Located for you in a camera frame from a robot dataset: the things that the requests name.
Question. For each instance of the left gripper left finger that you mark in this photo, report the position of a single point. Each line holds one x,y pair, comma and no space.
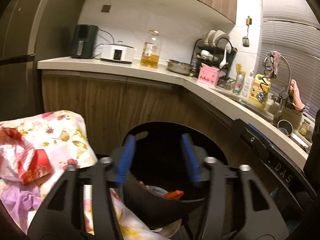
122,160

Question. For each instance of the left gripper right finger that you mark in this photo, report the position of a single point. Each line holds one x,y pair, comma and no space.
194,159

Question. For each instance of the red plastic bag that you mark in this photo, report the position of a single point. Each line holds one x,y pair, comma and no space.
174,195

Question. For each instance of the red white plastic wrapper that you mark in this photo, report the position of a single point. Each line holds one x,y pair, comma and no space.
149,190

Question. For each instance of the black trash bin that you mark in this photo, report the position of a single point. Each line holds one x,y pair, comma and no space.
159,161

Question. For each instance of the steel kitchen faucet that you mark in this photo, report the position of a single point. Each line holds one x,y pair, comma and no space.
270,64

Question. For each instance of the wooden lower cabinet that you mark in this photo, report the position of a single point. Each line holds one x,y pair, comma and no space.
111,105

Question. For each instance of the glass jar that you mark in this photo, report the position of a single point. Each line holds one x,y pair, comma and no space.
304,127

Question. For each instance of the floral tablecloth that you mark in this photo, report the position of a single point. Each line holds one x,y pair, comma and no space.
79,196

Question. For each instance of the steel cup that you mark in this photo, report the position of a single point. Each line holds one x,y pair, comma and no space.
285,127

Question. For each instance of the steel sink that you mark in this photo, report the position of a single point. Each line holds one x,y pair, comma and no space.
268,114

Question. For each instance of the pink utensil holder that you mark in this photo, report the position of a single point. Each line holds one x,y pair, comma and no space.
208,75

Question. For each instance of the red envelope packet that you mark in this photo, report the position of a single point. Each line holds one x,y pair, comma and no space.
39,167

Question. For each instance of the white dish soap bottle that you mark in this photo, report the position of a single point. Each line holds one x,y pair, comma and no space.
247,86

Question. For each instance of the beer can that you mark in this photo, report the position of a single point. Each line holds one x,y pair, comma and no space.
239,81

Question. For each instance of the stainless steel bowl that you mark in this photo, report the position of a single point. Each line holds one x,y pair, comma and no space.
179,67

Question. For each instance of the yellow detergent bottle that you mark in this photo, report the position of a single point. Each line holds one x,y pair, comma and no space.
261,85

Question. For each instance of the cooking oil bottle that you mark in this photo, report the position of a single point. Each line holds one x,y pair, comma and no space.
151,50

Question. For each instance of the white rice cooker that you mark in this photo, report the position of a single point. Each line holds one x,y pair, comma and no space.
118,53

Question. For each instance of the black dish rack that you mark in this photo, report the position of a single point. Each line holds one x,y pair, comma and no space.
215,50

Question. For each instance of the red silver foil wrapper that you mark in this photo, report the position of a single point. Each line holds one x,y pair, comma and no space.
16,155

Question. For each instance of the hanging spatula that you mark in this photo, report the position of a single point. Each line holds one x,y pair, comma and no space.
245,39

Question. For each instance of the black air fryer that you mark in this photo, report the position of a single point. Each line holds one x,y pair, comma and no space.
83,41

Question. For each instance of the grey refrigerator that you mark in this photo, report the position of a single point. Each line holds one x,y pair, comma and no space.
32,31

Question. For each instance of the window blinds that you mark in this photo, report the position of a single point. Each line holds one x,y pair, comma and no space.
291,28

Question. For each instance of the wall socket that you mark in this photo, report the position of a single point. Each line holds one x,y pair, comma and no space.
105,8

